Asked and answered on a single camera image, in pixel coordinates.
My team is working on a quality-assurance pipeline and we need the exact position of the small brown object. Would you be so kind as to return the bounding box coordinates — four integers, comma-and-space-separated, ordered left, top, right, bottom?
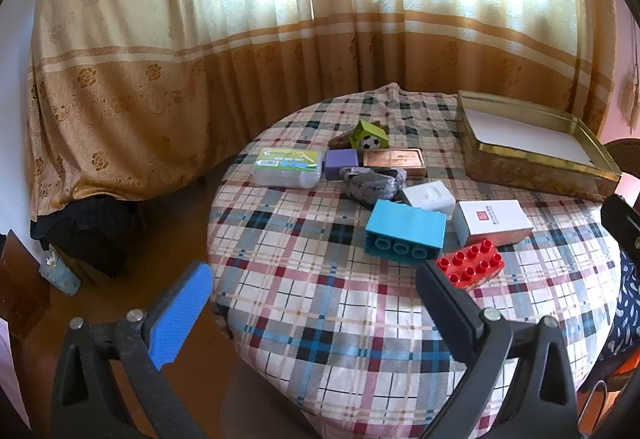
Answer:
328, 129, 358, 151

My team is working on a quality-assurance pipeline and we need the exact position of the brown wooden cabinet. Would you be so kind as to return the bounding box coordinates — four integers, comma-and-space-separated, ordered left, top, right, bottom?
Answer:
0, 229, 51, 340

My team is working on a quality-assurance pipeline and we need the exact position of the straw wall tassel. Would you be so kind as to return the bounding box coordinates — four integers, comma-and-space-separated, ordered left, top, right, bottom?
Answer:
620, 26, 640, 120

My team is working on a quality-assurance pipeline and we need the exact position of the purple block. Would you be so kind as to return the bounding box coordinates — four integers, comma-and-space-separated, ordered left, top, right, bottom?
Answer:
325, 149, 360, 181

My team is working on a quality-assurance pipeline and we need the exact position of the teal building block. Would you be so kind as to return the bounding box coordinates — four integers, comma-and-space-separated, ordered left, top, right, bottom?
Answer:
364, 199, 447, 267

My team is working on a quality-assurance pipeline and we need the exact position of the clear plastic box green label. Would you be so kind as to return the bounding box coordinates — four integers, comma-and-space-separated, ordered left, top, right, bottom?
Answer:
251, 146, 325, 190

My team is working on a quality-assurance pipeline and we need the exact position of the navy patterned cloth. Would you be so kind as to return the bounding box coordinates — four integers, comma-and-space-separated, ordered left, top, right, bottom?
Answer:
600, 249, 640, 360

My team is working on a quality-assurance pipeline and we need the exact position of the copper coloured box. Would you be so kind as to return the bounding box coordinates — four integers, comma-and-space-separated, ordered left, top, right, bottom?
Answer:
362, 148, 428, 178

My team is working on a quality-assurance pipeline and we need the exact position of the beige and orange curtain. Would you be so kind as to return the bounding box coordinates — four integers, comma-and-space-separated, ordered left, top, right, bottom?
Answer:
25, 0, 621, 220

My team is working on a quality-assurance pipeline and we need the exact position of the gold metal tin box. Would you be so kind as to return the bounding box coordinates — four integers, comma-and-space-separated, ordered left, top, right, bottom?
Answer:
456, 90, 623, 202

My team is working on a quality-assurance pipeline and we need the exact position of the white charger plug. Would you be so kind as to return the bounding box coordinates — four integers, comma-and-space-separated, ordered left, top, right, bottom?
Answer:
400, 180, 457, 222

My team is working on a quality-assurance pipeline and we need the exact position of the plaid-covered round table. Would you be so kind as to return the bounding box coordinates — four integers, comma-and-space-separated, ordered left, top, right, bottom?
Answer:
207, 83, 626, 439

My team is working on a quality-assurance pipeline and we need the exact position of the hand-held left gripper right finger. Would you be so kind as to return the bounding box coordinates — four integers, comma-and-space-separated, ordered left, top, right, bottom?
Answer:
416, 260, 581, 439

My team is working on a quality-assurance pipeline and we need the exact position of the red building block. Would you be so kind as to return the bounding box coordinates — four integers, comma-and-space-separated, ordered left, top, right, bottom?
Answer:
435, 239, 506, 289

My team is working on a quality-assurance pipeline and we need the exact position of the white box with red label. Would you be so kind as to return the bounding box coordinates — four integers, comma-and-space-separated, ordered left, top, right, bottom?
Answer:
451, 199, 534, 248

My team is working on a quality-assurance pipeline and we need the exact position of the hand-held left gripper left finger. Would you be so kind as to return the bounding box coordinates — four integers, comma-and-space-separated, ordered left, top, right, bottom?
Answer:
50, 261, 216, 439

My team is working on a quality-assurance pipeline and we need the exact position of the black bag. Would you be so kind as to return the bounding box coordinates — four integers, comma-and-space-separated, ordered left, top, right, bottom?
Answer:
30, 196, 146, 280

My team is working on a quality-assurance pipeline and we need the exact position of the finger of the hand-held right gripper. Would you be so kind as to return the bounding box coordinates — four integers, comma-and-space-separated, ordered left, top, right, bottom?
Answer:
600, 193, 640, 266

